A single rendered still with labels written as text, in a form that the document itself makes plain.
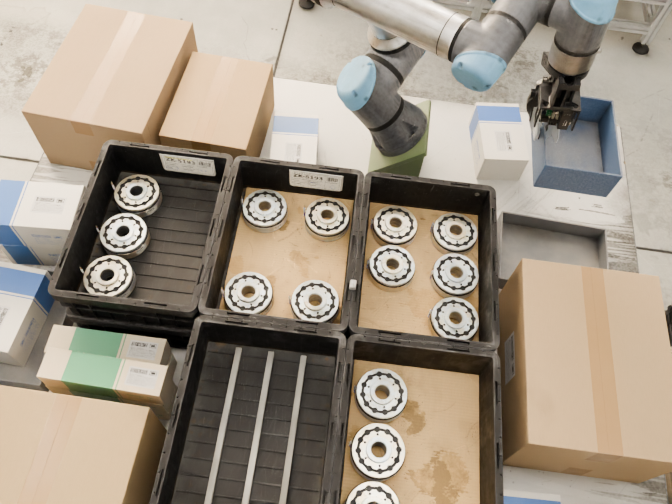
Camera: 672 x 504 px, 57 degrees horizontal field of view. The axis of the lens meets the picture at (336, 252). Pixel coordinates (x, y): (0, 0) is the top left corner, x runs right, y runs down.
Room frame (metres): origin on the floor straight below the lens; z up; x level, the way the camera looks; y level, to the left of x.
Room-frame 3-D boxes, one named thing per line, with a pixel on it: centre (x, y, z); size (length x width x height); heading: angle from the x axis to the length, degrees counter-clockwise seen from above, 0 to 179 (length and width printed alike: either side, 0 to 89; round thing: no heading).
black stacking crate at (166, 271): (0.68, 0.41, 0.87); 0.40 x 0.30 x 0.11; 179
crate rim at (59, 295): (0.68, 0.41, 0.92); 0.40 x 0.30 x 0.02; 179
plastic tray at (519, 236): (0.81, -0.54, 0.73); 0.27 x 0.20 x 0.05; 85
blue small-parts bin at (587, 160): (0.86, -0.46, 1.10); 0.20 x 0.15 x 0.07; 178
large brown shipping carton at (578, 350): (0.49, -0.55, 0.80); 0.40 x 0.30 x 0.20; 178
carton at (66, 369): (0.35, 0.42, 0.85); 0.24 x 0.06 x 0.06; 87
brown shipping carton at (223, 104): (1.10, 0.34, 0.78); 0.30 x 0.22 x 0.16; 176
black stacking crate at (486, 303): (0.67, -0.19, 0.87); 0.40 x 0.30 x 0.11; 179
